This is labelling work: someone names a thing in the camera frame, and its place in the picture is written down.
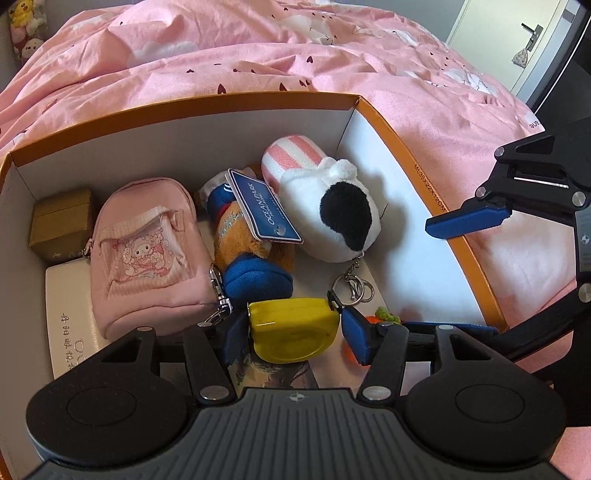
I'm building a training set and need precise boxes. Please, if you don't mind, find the pile of plush toys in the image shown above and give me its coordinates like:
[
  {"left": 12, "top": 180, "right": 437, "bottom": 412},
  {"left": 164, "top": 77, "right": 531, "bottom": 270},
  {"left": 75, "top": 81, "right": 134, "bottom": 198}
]
[{"left": 7, "top": 0, "right": 49, "bottom": 63}]

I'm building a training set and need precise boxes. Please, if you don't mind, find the metal door handle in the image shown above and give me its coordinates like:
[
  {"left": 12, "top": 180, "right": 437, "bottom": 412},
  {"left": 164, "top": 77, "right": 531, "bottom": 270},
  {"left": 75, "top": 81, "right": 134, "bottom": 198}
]
[{"left": 521, "top": 22, "right": 544, "bottom": 52}]

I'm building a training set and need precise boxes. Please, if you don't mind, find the yellow plastic toy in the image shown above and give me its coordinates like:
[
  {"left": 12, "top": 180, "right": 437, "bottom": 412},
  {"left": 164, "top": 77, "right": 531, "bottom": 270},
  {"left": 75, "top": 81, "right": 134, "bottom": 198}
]
[{"left": 248, "top": 291, "right": 343, "bottom": 363}]

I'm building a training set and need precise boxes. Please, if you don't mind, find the small gold box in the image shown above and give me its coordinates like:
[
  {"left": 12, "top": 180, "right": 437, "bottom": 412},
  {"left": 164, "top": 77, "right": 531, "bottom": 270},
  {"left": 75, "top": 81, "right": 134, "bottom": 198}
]
[{"left": 28, "top": 186, "right": 93, "bottom": 265}]

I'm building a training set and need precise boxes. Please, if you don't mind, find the pink mini backpack pouch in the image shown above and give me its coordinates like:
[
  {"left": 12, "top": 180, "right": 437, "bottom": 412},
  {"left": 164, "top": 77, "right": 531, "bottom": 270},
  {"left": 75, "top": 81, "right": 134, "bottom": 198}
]
[{"left": 87, "top": 178, "right": 232, "bottom": 340}]

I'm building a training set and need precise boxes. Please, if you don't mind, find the long white box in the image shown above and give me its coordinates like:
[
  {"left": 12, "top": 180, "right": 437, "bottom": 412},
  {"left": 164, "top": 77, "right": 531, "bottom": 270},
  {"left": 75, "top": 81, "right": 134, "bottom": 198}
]
[{"left": 45, "top": 258, "right": 116, "bottom": 381}]

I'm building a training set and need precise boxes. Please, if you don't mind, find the red panda plush keychain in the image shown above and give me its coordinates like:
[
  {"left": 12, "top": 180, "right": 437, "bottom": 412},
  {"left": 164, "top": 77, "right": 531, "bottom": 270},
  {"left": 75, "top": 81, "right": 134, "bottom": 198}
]
[{"left": 198, "top": 167, "right": 305, "bottom": 303}]

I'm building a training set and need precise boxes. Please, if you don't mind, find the crocheted orange fruit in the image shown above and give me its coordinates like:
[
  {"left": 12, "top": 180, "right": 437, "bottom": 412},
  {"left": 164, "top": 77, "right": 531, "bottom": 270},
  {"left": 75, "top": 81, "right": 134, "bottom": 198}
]
[{"left": 342, "top": 306, "right": 402, "bottom": 365}]

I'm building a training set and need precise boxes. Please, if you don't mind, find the pink cloud print blanket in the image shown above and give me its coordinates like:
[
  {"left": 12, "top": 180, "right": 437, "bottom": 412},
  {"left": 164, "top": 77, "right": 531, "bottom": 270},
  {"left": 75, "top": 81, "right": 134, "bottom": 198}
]
[{"left": 0, "top": 0, "right": 591, "bottom": 370}]

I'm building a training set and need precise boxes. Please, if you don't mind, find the dark picture card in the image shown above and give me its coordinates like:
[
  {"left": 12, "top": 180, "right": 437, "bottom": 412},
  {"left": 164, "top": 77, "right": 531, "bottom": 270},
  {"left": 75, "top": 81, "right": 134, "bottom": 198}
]
[{"left": 228, "top": 354, "right": 319, "bottom": 392}]

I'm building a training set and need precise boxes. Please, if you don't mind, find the white door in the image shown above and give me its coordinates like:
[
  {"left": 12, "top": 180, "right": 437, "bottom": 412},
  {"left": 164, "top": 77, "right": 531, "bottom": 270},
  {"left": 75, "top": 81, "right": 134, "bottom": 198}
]
[{"left": 450, "top": 0, "right": 578, "bottom": 107}]

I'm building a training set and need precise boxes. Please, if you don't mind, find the orange cardboard box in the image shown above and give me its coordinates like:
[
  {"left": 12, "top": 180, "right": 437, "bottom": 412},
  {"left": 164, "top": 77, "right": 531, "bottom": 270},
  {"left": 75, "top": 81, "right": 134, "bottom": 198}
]
[{"left": 0, "top": 92, "right": 509, "bottom": 480}]

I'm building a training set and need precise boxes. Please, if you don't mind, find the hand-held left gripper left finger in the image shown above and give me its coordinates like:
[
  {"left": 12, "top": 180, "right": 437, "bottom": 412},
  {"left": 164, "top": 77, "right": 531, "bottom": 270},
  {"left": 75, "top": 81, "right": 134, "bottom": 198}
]
[{"left": 95, "top": 318, "right": 252, "bottom": 407}]

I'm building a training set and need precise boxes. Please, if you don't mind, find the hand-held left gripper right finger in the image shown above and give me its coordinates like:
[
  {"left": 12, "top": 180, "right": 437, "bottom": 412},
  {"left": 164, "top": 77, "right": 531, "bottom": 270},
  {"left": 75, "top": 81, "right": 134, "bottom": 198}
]
[{"left": 341, "top": 307, "right": 490, "bottom": 402}]

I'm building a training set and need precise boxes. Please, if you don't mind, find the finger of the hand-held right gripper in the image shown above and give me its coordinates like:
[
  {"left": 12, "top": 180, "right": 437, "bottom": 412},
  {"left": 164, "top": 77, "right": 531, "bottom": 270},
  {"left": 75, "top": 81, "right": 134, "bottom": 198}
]
[
  {"left": 405, "top": 286, "right": 585, "bottom": 365},
  {"left": 425, "top": 133, "right": 591, "bottom": 240}
]

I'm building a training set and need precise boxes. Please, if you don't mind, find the white black plush keychain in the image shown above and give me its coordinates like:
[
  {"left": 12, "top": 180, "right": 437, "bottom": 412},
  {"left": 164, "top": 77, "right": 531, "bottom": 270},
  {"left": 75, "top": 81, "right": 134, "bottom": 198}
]
[{"left": 261, "top": 135, "right": 393, "bottom": 305}]

